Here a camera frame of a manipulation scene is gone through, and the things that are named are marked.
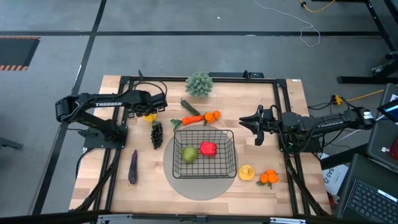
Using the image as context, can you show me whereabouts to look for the orange carrot with green leaves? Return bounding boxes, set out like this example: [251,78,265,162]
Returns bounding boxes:
[170,114,205,131]

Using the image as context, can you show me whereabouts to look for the yellow extension cable with plug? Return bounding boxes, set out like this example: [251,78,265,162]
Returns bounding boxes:
[330,89,385,106]

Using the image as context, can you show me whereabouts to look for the black crossbar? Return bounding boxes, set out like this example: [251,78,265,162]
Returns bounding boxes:
[0,210,398,224]

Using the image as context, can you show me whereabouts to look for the black cable bundle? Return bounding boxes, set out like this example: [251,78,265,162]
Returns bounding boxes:
[283,151,331,217]
[73,147,123,213]

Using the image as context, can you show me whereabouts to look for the green pear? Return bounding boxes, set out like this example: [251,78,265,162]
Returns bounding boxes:
[181,146,200,164]

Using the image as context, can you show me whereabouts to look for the black floor hatch striped edge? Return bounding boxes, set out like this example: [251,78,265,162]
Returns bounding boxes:
[0,35,42,72]

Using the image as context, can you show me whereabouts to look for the yellow floor cable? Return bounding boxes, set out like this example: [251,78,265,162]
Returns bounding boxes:
[298,0,337,14]

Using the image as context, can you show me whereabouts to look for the black aluminium table frame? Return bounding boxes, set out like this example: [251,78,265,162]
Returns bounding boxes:
[92,74,312,218]

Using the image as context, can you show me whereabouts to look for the orange tangerine cluster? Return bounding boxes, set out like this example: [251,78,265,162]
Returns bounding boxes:
[256,169,280,190]
[203,110,221,126]

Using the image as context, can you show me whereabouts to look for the white printed box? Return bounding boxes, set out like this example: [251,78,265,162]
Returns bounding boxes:
[321,152,349,197]

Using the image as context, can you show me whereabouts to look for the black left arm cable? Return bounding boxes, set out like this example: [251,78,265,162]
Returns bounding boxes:
[123,79,169,99]

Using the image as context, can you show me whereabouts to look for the dark purple grape bunch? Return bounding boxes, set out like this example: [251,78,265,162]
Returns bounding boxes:
[150,121,164,150]

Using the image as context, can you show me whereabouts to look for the green broccoli bunch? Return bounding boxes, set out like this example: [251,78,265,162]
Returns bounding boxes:
[185,71,215,98]

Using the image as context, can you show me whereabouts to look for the black laptop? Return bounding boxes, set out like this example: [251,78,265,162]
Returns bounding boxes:
[335,154,398,224]

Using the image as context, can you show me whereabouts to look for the black equipment case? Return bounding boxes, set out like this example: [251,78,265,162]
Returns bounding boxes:
[366,82,398,172]

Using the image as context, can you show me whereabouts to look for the tablet with lit screen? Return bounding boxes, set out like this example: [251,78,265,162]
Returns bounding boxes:
[376,98,398,124]

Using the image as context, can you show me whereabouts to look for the round grey placemat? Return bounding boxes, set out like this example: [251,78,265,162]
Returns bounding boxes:
[162,124,239,202]

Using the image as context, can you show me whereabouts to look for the thin white floor cable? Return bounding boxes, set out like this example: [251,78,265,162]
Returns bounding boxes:
[253,0,322,49]

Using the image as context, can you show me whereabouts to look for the black left cable bundle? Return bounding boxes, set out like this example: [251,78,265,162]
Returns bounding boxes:
[73,147,123,213]

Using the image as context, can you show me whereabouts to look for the dark green chili pepper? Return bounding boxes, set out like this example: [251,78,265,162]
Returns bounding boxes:
[180,98,201,116]

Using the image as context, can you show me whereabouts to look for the black right cable bundle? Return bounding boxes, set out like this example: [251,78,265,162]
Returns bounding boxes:
[283,151,331,217]

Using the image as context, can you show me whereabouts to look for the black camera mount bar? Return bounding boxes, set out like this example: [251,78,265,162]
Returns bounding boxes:
[207,70,266,80]

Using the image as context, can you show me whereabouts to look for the black wire basket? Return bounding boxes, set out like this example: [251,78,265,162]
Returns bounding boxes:
[172,129,238,180]

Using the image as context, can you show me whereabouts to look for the red bell pepper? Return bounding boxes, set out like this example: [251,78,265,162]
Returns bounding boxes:
[199,141,218,157]

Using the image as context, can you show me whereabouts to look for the black desk frame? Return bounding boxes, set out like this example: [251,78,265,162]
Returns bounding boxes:
[337,0,398,85]

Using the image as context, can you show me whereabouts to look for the purple eggplant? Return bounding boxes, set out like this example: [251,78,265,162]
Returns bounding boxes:
[127,149,139,185]

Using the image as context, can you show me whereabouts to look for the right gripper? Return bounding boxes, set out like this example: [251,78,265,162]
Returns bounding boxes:
[238,104,278,147]

